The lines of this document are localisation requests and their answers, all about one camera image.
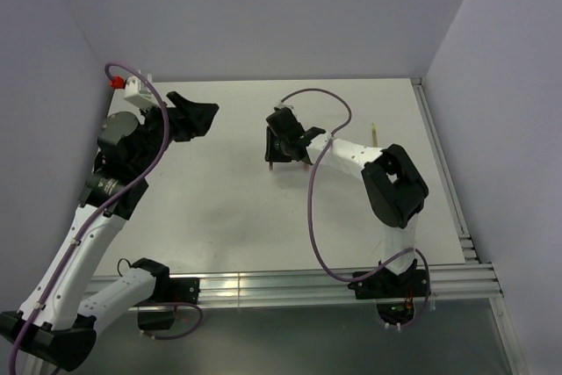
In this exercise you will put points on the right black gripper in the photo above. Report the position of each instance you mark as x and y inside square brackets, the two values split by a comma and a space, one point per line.
[271, 155]

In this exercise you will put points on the aluminium rail frame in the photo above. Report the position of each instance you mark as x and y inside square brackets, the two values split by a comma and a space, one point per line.
[240, 290]

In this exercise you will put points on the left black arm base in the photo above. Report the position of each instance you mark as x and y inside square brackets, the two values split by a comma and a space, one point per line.
[157, 315]

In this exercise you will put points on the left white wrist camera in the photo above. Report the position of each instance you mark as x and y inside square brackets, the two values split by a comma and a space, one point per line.
[136, 93]

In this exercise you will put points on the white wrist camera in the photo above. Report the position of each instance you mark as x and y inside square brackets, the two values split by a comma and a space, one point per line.
[136, 93]
[281, 105]

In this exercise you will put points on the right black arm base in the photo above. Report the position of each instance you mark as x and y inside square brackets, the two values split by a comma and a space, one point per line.
[394, 295]

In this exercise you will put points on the yellow pen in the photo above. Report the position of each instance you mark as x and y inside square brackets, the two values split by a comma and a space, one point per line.
[374, 135]

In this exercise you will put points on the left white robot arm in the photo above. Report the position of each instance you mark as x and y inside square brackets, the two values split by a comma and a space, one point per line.
[56, 323]

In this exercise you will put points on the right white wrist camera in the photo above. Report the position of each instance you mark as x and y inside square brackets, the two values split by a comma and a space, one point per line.
[281, 105]

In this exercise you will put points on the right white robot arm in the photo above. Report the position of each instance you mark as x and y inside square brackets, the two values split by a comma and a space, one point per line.
[394, 187]

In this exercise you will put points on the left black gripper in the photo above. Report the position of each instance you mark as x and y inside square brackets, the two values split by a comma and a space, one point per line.
[189, 118]

